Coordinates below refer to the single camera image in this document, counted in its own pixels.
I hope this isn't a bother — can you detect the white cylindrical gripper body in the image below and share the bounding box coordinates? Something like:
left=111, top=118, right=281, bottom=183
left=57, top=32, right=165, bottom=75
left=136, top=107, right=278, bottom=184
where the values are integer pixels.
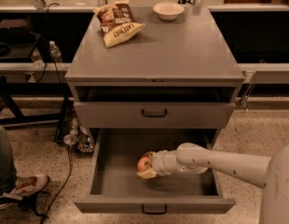
left=152, top=150, right=182, bottom=175

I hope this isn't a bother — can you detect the red apple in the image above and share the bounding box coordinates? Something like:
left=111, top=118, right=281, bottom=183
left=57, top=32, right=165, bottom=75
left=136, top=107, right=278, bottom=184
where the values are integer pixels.
left=137, top=156, right=152, bottom=172

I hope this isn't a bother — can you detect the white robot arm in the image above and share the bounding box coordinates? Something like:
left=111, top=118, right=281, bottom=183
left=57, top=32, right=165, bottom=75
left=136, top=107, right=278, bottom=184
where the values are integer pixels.
left=137, top=143, right=289, bottom=224

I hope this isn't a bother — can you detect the open grey bottom drawer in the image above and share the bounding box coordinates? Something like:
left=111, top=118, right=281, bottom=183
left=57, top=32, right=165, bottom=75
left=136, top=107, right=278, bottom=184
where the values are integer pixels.
left=75, top=128, right=235, bottom=215

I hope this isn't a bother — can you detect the closed grey middle drawer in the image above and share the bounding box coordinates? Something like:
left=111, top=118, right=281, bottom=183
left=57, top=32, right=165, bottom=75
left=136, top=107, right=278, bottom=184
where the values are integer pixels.
left=74, top=102, right=235, bottom=129

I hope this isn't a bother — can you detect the grey drawer cabinet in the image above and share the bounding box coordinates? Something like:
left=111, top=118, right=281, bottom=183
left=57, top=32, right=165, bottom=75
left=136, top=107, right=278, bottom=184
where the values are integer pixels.
left=64, top=5, right=246, bottom=147

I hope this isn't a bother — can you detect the clutter of small floor items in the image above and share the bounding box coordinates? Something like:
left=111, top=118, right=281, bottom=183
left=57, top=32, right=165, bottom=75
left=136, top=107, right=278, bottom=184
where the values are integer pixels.
left=63, top=118, right=93, bottom=153

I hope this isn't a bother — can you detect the white red sneaker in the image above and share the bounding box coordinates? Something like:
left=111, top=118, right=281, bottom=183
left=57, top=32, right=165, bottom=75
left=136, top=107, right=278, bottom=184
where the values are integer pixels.
left=0, top=175, right=49, bottom=209

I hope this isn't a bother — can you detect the brown yellow chip bag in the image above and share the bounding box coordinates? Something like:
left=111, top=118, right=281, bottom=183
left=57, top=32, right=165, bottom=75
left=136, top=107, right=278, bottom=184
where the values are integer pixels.
left=93, top=0, right=145, bottom=48

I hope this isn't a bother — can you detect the clear plastic water bottle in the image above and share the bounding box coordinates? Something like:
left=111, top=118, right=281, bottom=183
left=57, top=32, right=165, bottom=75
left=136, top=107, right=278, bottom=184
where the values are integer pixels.
left=49, top=41, right=63, bottom=63

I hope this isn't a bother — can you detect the blue jeans leg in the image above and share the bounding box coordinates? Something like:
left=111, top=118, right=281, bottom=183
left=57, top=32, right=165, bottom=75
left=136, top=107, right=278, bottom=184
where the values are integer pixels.
left=0, top=125, right=17, bottom=196

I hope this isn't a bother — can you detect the white ceramic bowl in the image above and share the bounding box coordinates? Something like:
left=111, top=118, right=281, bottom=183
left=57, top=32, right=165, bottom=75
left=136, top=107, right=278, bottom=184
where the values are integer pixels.
left=153, top=2, right=185, bottom=21

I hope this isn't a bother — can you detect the black floor cable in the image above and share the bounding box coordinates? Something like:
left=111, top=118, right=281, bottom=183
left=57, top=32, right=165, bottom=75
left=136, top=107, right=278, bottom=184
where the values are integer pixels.
left=40, top=145, right=74, bottom=224

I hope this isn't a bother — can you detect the black metal stand frame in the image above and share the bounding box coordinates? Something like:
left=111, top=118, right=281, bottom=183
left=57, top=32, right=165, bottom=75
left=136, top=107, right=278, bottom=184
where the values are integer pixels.
left=0, top=76, right=71, bottom=143

